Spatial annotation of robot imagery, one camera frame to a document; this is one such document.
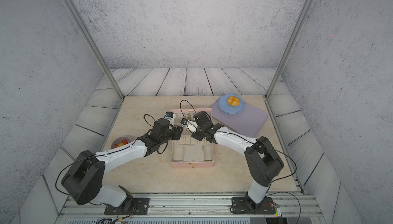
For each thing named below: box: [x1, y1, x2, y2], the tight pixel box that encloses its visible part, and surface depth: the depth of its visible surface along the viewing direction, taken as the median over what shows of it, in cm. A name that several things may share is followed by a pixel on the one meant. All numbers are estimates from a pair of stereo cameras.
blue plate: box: [217, 93, 246, 115], surface depth 117 cm
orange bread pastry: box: [226, 95, 241, 107], surface depth 116 cm
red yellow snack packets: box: [114, 139, 129, 149], surface depth 95 cm
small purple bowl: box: [110, 136, 132, 150], surface depth 94 cm
